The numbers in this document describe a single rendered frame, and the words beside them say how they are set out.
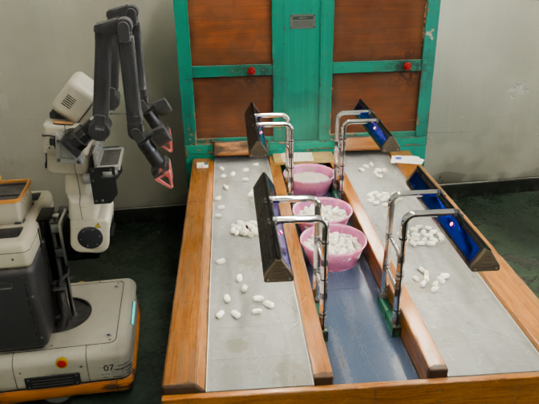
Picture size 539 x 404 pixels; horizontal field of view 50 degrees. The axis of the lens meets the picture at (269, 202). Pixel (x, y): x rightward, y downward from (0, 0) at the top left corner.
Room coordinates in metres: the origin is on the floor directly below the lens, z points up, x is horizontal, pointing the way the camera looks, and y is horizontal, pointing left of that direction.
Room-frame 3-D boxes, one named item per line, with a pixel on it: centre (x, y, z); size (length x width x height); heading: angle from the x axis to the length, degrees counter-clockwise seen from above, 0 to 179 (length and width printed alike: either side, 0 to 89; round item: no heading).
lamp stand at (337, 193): (2.61, -0.42, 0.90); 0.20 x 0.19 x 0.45; 4
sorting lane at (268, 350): (2.15, 0.09, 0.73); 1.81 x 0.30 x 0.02; 4
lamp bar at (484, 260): (1.65, -0.56, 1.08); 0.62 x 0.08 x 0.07; 4
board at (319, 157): (2.99, -0.19, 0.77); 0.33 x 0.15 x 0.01; 94
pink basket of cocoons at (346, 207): (2.33, -0.23, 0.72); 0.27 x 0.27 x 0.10
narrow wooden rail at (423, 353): (2.18, -0.41, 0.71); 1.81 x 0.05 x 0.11; 4
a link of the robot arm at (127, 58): (2.11, 0.50, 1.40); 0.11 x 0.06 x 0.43; 8
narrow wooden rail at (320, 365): (2.16, -0.08, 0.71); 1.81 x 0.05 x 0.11; 4
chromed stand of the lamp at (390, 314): (1.64, -0.48, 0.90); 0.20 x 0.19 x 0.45; 4
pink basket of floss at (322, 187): (2.77, -0.21, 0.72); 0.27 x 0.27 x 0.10
